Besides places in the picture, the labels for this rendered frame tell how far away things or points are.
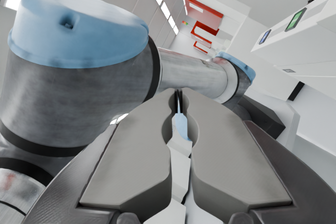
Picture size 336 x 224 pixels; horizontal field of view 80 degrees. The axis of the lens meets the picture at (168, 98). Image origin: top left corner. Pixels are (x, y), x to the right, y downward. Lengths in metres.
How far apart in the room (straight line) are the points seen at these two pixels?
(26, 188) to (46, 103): 0.08
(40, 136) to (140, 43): 0.13
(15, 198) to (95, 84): 0.12
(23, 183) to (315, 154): 0.74
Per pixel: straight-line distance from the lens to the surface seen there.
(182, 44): 8.69
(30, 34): 0.19
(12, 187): 0.23
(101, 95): 0.20
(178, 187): 4.86
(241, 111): 0.69
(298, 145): 0.76
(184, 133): 0.58
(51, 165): 0.24
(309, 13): 0.64
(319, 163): 0.79
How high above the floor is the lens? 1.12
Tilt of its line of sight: 4 degrees up
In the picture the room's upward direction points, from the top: 60 degrees counter-clockwise
